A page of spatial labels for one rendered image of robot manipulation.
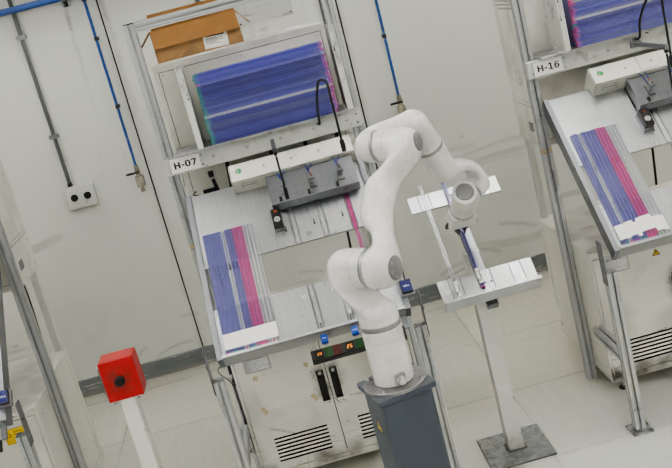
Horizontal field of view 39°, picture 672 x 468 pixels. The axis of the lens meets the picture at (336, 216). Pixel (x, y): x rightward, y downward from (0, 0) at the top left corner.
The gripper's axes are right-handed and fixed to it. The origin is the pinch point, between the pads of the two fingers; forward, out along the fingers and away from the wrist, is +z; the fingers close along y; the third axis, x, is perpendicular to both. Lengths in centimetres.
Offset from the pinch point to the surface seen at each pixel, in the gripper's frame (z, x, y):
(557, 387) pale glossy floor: 89, 47, -32
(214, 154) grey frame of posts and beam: 3, -57, 80
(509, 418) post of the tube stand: 47, 61, -2
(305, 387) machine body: 47, 29, 70
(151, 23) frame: -26, -102, 89
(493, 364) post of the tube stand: 33, 43, 0
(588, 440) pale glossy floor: 51, 76, -28
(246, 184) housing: 9, -44, 71
